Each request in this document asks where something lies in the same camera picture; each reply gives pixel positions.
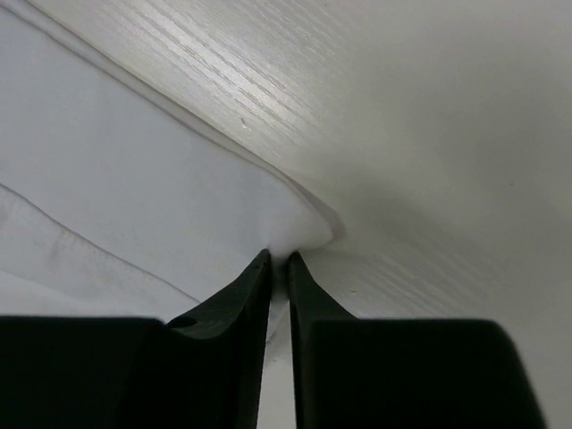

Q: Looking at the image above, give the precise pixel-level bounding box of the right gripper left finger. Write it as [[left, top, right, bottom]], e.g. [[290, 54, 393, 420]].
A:
[[1, 250, 272, 428]]

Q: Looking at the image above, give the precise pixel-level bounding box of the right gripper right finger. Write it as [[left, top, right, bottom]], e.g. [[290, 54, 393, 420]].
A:
[[286, 254, 546, 428]]

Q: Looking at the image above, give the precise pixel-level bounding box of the white skirt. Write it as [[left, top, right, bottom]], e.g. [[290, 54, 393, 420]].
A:
[[1, 1, 342, 320]]

